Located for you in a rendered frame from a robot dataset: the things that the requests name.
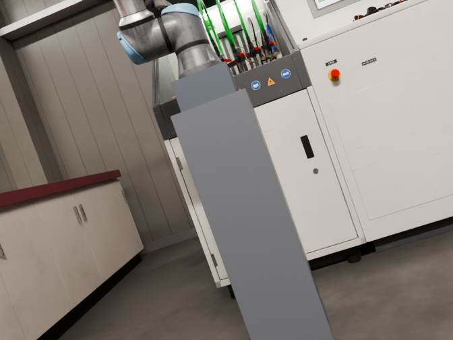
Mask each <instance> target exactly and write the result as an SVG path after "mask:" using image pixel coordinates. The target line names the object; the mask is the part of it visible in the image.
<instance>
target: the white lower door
mask: <svg viewBox="0 0 453 340"><path fill-rule="evenodd" d="M254 110H255V113H256V115H257V118H258V121H259V123H260V127H261V129H262V132H263V135H264V138H265V141H266V144H267V146H268V150H269V152H270V155H271V157H272V161H273V163H274V166H275V169H276V172H277V175H278V178H279V180H280V184H281V186H282V189H283V192H284V195H285V198H286V201H287V203H288V206H289V209H290V211H291V214H292V217H293V220H294V222H295V226H296V228H297V231H298V234H299V237H300V240H301V243H302V245H303V249H304V251H305V253H309V252H312V251H316V250H319V249H322V248H326V247H328V246H333V245H335V244H339V243H342V242H345V241H349V240H351V239H355V238H357V233H356V231H355V228H354V225H353V222H352V219H351V216H350V214H349V210H348V208H347V205H346V202H345V200H344V196H343V194H342V190H341V188H340V185H339V182H338V179H337V176H336V173H335V171H334V168H333V165H332V161H331V159H330V156H329V154H328V150H327V148H326V144H325V142H324V139H323V136H322V133H321V130H320V127H319V125H318V121H317V119H316V116H315V113H314V111H313V107H312V105H311V101H310V99H309V96H308V93H307V90H306V89H305V90H302V91H299V92H296V93H294V94H291V95H288V96H286V97H283V98H280V99H278V100H275V101H272V102H270V103H267V104H265V105H262V106H259V107H256V108H254ZM170 141H171V144H172V147H173V150H174V152H175V156H176V158H175V159H176V162H177V164H178V167H179V170H181V172H182V174H183V178H184V180H185V183H186V186H187V189H188V191H189V195H190V196H191V200H192V202H193V205H194V208H195V211H196V213H197V216H198V219H199V221H200V225H201V227H202V230H203V232H204V235H205V238H206V241H207V243H208V247H209V249H210V252H211V258H212V261H213V263H214V266H215V267H216V269H217V271H218V274H219V277H220V279H225V278H228V275H227V272H226V270H225V267H224V264H223V262H222V258H221V256H220V253H219V251H218V247H217V245H216V242H215V239H214V236H213V234H212V231H211V228H210V225H209V222H208V220H207V217H206V214H205V212H204V208H203V206H202V203H201V200H200V197H199V195H198V191H197V190H196V187H195V184H194V182H193V178H192V176H191V173H190V170H189V167H188V165H187V161H186V159H185V156H184V154H183V151H182V148H181V145H180V143H179V139H178V137H176V138H173V139H171V140H170Z"/></svg>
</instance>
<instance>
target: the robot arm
mask: <svg viewBox="0 0 453 340"><path fill-rule="evenodd" d="M113 1H114V3H115V6H116V8H117V11H118V13H119V16H120V18H121V20H120V22H119V28H120V31H119V32H118V33H117V36H118V39H119V41H120V43H121V46H122V47H123V49H124V51H125V52H126V54H127V56H128V57H129V58H130V60H131V61H132V62H133V63H134V64H136V65H141V64H143V63H149V62H150V61H153V60H155V59H158V58H161V57H164V56H166V55H170V54H172V53H175V54H176V56H177V60H178V76H179V79H181V78H184V77H186V76H189V75H191V74H194V73H196V72H199V71H202V70H203V69H206V68H209V67H212V66H214V65H217V64H219V63H222V61H221V60H220V58H219V57H218V55H217V54H216V53H215V52H214V51H213V49H212V47H211V46H210V42H209V40H208V37H207V34H206V31H205V28H204V25H203V23H202V18H201V17H200V15H199V12H198V10H197V8H196V7H195V6H194V5H192V4H188V3H178V4H174V5H172V4H171V3H169V2H168V1H166V0H113Z"/></svg>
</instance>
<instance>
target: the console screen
mask: <svg viewBox="0 0 453 340"><path fill-rule="evenodd" d="M306 1H307V4H308V6H309V9H310V11H311V14H312V16H313V18H314V19H316V18H318V17H321V16H324V15H326V14H328V13H331V12H333V11H336V10H338V9H341V8H343V7H346V6H348V5H351V4H353V3H356V2H358V1H361V0H306Z"/></svg>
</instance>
